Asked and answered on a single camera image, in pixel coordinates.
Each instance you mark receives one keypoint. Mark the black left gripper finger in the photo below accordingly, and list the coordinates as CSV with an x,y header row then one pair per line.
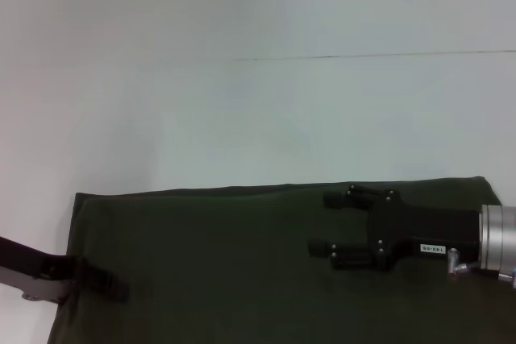
x,y
105,281

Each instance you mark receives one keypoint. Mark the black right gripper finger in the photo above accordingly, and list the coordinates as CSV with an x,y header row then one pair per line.
x,y
340,201
338,255

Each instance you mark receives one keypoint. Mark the dark green FREE t-shirt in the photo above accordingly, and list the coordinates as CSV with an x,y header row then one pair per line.
x,y
221,271

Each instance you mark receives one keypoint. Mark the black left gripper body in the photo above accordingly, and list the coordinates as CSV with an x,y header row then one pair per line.
x,y
28,269

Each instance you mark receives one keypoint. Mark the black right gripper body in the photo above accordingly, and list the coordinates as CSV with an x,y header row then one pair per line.
x,y
419,231

